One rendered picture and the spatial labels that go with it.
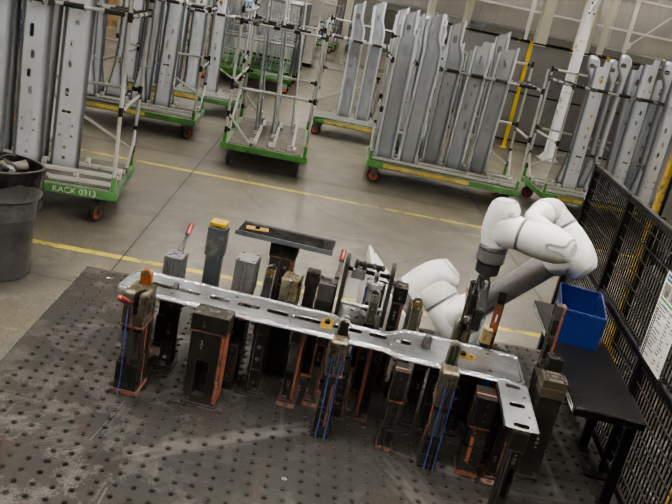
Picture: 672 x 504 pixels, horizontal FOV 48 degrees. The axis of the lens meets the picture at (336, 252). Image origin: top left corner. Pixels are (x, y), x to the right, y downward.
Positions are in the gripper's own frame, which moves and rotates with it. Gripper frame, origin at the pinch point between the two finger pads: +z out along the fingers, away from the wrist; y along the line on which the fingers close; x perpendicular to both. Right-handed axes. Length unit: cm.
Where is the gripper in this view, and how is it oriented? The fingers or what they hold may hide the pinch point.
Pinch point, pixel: (473, 318)
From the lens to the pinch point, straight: 250.4
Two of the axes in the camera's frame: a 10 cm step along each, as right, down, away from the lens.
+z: -2.0, 9.3, 3.2
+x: -9.7, -2.2, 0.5
